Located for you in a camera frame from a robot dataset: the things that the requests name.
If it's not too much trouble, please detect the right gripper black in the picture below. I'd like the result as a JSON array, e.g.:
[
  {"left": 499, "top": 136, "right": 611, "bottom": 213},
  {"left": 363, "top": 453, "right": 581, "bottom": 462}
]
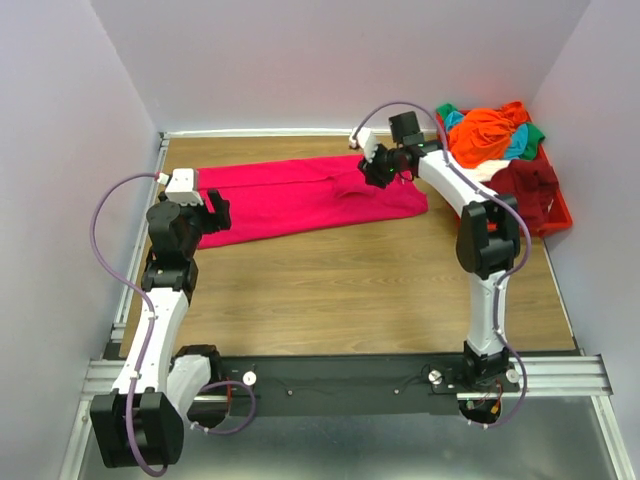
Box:
[{"left": 355, "top": 141, "right": 402, "bottom": 192}]

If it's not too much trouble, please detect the magenta pink t-shirt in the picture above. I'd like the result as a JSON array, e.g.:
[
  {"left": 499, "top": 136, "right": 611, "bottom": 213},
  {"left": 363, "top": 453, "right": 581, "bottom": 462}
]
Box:
[{"left": 198, "top": 155, "right": 428, "bottom": 249}]

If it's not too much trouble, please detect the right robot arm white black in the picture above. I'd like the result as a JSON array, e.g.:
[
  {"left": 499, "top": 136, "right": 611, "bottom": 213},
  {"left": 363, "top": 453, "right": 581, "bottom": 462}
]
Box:
[{"left": 349, "top": 111, "right": 522, "bottom": 392}]

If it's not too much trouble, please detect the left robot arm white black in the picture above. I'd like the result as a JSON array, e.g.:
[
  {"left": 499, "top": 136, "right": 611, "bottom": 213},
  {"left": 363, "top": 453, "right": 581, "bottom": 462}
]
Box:
[{"left": 89, "top": 189, "right": 231, "bottom": 477}]

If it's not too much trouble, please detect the white t-shirt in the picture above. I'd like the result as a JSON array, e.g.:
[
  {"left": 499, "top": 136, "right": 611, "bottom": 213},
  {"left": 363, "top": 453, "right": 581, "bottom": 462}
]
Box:
[{"left": 463, "top": 159, "right": 511, "bottom": 183}]

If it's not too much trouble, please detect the orange t-shirt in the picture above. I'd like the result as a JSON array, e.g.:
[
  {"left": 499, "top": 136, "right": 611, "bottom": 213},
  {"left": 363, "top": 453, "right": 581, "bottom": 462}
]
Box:
[{"left": 447, "top": 100, "right": 532, "bottom": 169}]

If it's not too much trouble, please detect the teal blue t-shirt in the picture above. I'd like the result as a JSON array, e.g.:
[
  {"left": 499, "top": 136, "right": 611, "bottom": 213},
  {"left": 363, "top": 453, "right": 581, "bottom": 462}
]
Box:
[{"left": 443, "top": 110, "right": 530, "bottom": 161}]

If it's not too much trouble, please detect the dark maroon t-shirt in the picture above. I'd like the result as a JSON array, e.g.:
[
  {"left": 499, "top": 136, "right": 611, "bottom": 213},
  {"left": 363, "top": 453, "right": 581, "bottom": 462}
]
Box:
[{"left": 488, "top": 159, "right": 559, "bottom": 235}]

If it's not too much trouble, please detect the green t-shirt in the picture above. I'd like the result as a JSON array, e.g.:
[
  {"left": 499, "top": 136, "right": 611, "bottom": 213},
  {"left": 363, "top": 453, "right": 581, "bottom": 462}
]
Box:
[{"left": 434, "top": 102, "right": 547, "bottom": 160}]

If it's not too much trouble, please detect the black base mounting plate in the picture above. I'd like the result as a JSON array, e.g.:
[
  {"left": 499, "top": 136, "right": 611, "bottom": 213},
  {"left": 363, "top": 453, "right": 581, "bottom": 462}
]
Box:
[{"left": 191, "top": 351, "right": 520, "bottom": 423}]

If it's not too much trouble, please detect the red plastic bin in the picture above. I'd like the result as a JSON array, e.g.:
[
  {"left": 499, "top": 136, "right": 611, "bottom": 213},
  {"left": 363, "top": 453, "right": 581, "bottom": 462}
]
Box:
[{"left": 436, "top": 102, "right": 573, "bottom": 238}]

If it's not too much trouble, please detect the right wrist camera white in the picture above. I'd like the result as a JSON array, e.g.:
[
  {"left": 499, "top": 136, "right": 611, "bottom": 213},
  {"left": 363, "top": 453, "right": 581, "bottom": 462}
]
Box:
[{"left": 348, "top": 127, "right": 379, "bottom": 163}]

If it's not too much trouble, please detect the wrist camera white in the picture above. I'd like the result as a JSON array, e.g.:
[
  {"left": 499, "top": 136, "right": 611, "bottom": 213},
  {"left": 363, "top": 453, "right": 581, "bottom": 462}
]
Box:
[
  {"left": 156, "top": 168, "right": 204, "bottom": 206},
  {"left": 348, "top": 127, "right": 379, "bottom": 163}
]

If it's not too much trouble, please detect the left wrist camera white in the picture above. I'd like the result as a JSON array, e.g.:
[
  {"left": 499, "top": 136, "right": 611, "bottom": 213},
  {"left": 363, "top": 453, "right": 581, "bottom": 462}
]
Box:
[{"left": 156, "top": 168, "right": 204, "bottom": 206}]

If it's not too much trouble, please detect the left aluminium side rail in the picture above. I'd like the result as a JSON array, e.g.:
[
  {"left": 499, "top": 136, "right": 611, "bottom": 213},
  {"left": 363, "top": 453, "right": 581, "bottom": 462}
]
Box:
[{"left": 109, "top": 132, "right": 169, "bottom": 343}]

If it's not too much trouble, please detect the aluminium extrusion frame rail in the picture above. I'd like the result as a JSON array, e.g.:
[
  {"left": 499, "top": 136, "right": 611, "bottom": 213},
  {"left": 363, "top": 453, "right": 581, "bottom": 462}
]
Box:
[{"left": 80, "top": 355, "right": 613, "bottom": 401}]

